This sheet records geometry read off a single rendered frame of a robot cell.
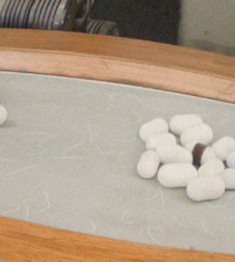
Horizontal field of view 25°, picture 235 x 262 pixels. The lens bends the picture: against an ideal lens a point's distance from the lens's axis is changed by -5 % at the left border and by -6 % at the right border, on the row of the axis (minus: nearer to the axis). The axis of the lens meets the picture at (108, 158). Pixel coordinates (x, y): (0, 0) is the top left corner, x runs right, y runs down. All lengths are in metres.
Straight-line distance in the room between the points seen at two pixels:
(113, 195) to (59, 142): 0.10
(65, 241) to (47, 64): 0.35
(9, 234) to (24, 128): 0.20
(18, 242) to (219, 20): 2.29
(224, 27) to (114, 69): 1.97
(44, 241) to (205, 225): 0.14
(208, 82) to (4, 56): 0.26
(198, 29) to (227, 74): 1.94
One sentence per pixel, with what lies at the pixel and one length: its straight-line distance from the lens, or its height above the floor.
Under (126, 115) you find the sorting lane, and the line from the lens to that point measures 0.58.
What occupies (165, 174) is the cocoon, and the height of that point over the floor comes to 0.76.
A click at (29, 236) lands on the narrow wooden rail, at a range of 0.38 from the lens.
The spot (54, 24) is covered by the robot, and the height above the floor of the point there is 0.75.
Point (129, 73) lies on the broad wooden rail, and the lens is 0.66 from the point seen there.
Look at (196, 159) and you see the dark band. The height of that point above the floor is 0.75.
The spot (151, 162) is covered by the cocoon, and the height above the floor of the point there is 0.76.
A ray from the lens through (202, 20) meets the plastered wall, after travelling 2.59.
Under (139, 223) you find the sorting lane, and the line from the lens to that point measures 0.43.
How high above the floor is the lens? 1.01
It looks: 32 degrees down
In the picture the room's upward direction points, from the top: 5 degrees clockwise
